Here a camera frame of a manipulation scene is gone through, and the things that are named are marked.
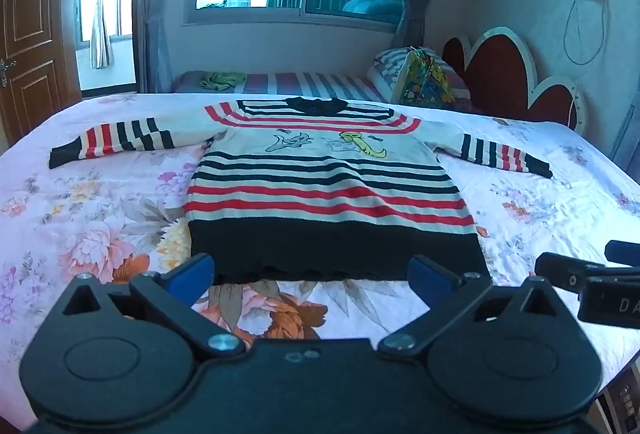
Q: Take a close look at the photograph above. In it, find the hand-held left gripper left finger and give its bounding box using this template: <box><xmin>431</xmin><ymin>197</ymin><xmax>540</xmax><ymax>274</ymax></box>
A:
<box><xmin>47</xmin><ymin>253</ymin><xmax>247</xmax><ymax>363</ymax></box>

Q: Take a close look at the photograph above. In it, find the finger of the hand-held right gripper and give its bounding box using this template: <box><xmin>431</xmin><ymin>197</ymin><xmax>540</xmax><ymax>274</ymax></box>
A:
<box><xmin>605</xmin><ymin>240</ymin><xmax>640</xmax><ymax>265</ymax></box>
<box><xmin>534</xmin><ymin>252</ymin><xmax>608</xmax><ymax>293</ymax></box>

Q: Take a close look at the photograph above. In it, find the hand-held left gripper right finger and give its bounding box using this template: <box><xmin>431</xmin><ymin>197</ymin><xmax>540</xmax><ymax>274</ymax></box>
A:
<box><xmin>377</xmin><ymin>255</ymin><xmax>576</xmax><ymax>360</ymax></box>

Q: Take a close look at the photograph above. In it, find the striped knit sweater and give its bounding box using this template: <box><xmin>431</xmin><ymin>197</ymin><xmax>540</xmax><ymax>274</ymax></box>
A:
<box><xmin>48</xmin><ymin>97</ymin><xmax>554</xmax><ymax>283</ymax></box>

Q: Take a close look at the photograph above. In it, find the grey device with buttons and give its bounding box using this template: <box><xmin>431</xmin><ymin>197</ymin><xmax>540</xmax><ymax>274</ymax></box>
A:
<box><xmin>597</xmin><ymin>359</ymin><xmax>640</xmax><ymax>434</ymax></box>

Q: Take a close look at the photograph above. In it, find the pink floral bed sheet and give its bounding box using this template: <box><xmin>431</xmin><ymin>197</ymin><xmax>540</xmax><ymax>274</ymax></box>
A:
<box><xmin>0</xmin><ymin>93</ymin><xmax>640</xmax><ymax>434</ymax></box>

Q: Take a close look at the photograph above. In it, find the colourful printed bag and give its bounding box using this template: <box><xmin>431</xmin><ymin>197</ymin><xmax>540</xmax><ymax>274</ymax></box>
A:
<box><xmin>391</xmin><ymin>46</ymin><xmax>456</xmax><ymax>110</ymax></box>

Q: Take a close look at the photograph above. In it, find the green cloth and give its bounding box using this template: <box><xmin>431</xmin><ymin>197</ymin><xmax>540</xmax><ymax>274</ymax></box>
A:
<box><xmin>199</xmin><ymin>72</ymin><xmax>247</xmax><ymax>91</ymax></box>

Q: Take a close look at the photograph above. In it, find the red scalloped headboard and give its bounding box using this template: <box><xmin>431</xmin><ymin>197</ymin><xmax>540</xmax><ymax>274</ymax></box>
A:
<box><xmin>441</xmin><ymin>26</ymin><xmax>587</xmax><ymax>135</ymax></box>

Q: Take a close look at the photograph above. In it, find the striped pillow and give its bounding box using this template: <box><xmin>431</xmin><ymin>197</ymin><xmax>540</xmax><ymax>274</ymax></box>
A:
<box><xmin>367</xmin><ymin>47</ymin><xmax>471</xmax><ymax>103</ymax></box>

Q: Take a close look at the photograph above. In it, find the small bed with striped sheet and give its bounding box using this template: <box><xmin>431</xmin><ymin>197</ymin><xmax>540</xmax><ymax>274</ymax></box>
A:
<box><xmin>172</xmin><ymin>70</ymin><xmax>396</xmax><ymax>104</ymax></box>

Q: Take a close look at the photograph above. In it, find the blue cushion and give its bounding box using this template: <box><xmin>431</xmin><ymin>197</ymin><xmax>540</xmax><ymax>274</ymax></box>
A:
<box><xmin>342</xmin><ymin>0</ymin><xmax>405</xmax><ymax>21</ymax></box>

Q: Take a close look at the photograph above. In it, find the brown wooden door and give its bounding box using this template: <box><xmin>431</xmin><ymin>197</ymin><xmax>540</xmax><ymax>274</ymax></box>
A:
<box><xmin>0</xmin><ymin>0</ymin><xmax>83</xmax><ymax>147</ymax></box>

